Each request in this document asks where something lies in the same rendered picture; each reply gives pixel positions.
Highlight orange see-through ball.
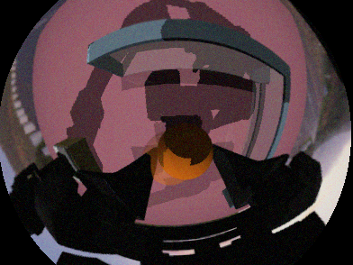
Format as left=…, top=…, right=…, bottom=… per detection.
left=143, top=132, right=186, bottom=186

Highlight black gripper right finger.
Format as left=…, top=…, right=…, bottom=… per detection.
left=213, top=143, right=291, bottom=211

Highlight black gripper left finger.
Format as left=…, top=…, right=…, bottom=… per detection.
left=76, top=153, right=154, bottom=222

